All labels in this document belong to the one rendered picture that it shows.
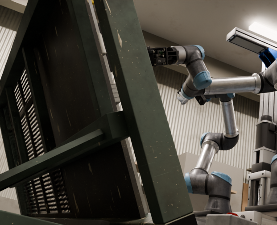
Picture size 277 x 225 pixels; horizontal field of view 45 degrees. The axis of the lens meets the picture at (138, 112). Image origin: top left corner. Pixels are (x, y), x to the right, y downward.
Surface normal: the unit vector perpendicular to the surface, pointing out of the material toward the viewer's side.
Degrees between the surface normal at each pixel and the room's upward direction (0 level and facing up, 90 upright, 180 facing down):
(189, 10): 180
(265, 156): 90
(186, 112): 90
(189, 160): 90
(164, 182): 90
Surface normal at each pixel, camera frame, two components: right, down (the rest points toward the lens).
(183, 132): 0.34, -0.31
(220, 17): -0.19, 0.90
